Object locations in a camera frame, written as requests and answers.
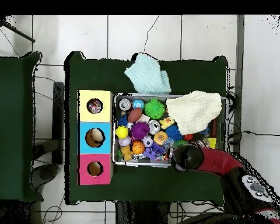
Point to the yellow smiley face ball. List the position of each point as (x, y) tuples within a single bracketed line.
[(122, 132)]

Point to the green spiky ball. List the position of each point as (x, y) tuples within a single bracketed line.
[(154, 108), (179, 143)]

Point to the purple spiky ball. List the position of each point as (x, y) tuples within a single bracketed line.
[(139, 130)]

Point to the cream knitted cloth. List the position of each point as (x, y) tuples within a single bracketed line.
[(193, 112)]

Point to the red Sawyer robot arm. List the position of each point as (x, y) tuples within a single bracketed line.
[(219, 158)]

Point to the green cloth side table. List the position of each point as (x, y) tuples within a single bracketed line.
[(11, 135)]

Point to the brown toy football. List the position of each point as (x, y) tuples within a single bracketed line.
[(135, 115)]

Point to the orange toy basketball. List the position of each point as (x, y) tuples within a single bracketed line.
[(138, 147)]

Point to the yellow cheese wedge toy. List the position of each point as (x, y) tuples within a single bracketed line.
[(212, 142)]

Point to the silver drink can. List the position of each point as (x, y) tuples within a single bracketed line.
[(124, 103)]

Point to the yellow duck plush toy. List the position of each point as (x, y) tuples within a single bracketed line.
[(167, 122)]

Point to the mint green knitted cloth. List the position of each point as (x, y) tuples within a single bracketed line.
[(147, 74)]

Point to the blue spiky ball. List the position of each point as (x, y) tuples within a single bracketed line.
[(172, 132)]

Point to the wooden box with three holes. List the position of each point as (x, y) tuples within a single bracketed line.
[(86, 123)]

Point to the blue globe ball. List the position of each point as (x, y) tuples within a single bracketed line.
[(138, 103)]

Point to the white multicolour print cloth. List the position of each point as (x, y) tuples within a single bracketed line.
[(94, 106)]

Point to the white ball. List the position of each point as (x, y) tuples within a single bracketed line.
[(96, 136)]

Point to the red ball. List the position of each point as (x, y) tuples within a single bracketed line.
[(188, 137)]

